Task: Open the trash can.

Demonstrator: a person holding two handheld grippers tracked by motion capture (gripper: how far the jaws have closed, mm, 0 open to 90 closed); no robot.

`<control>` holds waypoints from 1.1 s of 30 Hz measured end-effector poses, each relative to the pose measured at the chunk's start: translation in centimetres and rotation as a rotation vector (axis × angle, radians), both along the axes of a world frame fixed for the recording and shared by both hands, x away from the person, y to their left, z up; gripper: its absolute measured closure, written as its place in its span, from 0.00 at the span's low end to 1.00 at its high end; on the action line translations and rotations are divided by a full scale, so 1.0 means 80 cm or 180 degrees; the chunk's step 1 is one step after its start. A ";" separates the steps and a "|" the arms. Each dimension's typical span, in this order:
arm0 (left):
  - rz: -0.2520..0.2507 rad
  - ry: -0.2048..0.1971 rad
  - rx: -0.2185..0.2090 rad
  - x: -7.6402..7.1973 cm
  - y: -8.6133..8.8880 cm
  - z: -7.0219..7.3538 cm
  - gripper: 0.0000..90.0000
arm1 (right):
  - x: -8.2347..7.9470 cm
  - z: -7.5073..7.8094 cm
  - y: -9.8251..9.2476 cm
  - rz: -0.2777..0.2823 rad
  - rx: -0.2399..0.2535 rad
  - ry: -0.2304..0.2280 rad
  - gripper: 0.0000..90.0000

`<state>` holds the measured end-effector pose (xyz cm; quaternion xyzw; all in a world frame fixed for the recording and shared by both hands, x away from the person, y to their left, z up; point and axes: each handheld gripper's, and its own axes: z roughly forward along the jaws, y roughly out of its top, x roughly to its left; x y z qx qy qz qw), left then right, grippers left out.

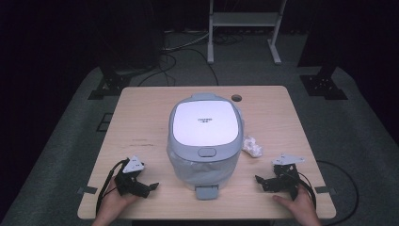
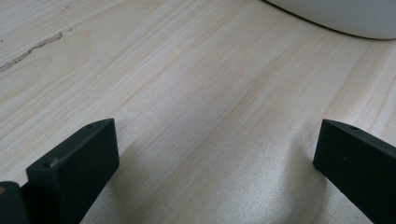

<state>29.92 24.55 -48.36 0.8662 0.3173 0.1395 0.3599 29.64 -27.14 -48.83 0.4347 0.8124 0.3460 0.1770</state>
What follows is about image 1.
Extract white metal stand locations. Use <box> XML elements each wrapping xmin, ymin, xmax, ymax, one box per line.
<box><xmin>206</xmin><ymin>0</ymin><xmax>288</xmax><ymax>66</ymax></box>

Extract person's left hand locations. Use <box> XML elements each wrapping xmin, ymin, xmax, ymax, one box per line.
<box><xmin>97</xmin><ymin>177</ymin><xmax>139</xmax><ymax>222</ymax></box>

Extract grey pedal bin white lid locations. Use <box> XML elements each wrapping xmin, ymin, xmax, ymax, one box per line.
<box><xmin>166</xmin><ymin>92</ymin><xmax>246</xmax><ymax>201</ymax></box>

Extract black metal stand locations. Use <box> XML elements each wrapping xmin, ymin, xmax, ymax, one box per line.
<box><xmin>296</xmin><ymin>59</ymin><xmax>349</xmax><ymax>101</ymax></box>
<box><xmin>88</xmin><ymin>56</ymin><xmax>134</xmax><ymax>101</ymax></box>

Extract grey cable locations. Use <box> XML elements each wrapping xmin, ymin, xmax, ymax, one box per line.
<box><xmin>162</xmin><ymin>30</ymin><xmax>211</xmax><ymax>53</ymax></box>

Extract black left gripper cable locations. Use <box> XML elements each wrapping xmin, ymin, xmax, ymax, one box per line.
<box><xmin>94</xmin><ymin>158</ymin><xmax>130</xmax><ymax>218</ymax></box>

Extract dark floor socket panel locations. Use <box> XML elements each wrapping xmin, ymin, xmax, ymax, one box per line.
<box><xmin>95</xmin><ymin>111</ymin><xmax>114</xmax><ymax>133</ymax></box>

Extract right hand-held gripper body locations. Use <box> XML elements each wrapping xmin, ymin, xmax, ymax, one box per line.
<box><xmin>270</xmin><ymin>153</ymin><xmax>306</xmax><ymax>202</ymax></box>

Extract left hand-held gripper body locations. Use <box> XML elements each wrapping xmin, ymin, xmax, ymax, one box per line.
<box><xmin>113</xmin><ymin>154</ymin><xmax>152</xmax><ymax>200</ymax></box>

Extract white paper ball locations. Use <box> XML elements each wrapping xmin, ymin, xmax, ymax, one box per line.
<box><xmin>241</xmin><ymin>135</ymin><xmax>263</xmax><ymax>158</ymax></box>

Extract person's right hand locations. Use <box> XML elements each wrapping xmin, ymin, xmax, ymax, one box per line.
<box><xmin>271</xmin><ymin>184</ymin><xmax>318</xmax><ymax>222</ymax></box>

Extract black cable loop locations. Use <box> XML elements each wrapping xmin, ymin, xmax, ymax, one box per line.
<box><xmin>315</xmin><ymin>159</ymin><xmax>359</xmax><ymax>226</ymax></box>

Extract clear plastic bin liner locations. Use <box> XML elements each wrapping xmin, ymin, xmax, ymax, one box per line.
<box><xmin>167</xmin><ymin>137</ymin><xmax>245</xmax><ymax>190</ymax></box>

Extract black tangled cables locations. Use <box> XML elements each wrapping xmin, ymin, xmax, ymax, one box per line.
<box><xmin>136</xmin><ymin>46</ymin><xmax>220</xmax><ymax>88</ymax></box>

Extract grey tape piece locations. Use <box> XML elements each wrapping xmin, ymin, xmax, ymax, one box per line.
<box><xmin>76</xmin><ymin>186</ymin><xmax>99</xmax><ymax>195</ymax></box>
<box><xmin>313</xmin><ymin>185</ymin><xmax>336</xmax><ymax>195</ymax></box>

